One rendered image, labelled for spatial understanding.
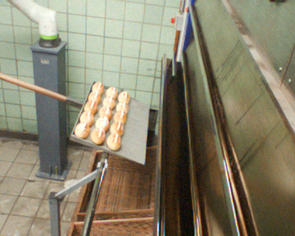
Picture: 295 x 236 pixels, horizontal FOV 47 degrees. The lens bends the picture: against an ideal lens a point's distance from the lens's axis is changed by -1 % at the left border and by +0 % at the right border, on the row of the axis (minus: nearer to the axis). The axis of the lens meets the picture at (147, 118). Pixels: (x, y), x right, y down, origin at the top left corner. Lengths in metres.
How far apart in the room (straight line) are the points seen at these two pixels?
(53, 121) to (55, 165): 0.46
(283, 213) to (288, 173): 0.06
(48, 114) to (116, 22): 0.92
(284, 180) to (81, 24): 2.54
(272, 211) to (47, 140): 2.55
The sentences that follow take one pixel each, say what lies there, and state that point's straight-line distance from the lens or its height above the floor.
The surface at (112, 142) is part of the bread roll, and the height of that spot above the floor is 1.21.
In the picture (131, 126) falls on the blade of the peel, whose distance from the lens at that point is 1.79.
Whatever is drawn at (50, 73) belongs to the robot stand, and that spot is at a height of 1.01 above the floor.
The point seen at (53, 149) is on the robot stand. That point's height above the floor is 0.30.
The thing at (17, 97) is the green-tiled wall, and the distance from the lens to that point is 3.42.
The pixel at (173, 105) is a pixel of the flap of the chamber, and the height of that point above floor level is 1.41.
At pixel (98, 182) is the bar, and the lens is 1.42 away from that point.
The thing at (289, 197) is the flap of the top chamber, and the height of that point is 1.82.
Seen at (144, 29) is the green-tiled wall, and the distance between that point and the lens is 2.88.
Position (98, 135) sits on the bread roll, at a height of 1.24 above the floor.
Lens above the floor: 2.15
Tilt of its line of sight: 32 degrees down
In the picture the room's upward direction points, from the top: 7 degrees clockwise
